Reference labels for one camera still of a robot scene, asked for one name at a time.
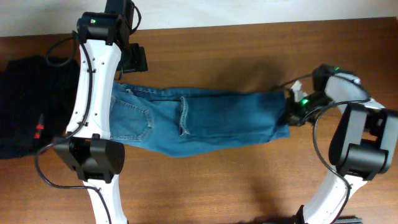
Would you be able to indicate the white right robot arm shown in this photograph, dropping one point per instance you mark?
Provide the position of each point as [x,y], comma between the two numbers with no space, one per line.
[361,148]

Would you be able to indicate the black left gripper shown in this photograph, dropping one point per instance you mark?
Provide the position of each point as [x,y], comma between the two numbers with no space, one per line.
[140,61]

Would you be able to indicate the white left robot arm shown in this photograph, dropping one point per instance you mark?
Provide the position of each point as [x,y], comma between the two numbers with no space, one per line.
[87,148]

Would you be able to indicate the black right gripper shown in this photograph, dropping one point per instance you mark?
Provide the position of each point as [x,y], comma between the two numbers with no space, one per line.
[294,116]

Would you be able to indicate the black fabric bag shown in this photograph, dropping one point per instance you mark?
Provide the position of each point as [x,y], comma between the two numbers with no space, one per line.
[36,104]

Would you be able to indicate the blue denim jeans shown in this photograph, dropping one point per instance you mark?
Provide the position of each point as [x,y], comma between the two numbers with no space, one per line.
[182,122]

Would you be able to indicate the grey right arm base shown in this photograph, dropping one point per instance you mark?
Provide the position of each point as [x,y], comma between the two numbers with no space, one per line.
[293,220]

